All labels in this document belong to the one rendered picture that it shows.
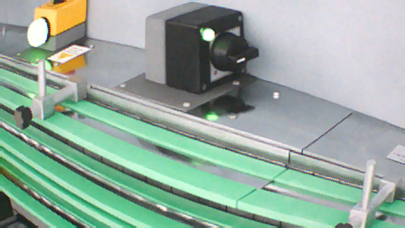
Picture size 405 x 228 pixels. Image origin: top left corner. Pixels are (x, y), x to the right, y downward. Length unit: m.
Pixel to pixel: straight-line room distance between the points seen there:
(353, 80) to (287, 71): 0.11
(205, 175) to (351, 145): 0.15
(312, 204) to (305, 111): 0.18
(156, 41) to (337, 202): 0.33
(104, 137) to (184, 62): 0.12
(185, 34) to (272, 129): 0.14
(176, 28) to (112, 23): 0.22
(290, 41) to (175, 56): 0.13
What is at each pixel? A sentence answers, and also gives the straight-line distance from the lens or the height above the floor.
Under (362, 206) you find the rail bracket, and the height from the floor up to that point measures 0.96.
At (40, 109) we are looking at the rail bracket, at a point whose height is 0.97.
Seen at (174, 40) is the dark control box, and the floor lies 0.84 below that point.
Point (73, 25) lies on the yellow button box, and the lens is 1.23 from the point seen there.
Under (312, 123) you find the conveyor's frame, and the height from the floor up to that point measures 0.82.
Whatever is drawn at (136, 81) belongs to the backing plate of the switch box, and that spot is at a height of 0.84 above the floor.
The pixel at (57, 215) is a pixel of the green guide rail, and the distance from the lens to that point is 1.15.
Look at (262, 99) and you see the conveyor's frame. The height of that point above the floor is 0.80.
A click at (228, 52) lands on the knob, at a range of 1.00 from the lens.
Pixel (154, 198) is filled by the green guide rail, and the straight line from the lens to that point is 1.00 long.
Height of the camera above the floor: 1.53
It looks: 43 degrees down
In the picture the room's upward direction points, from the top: 116 degrees counter-clockwise
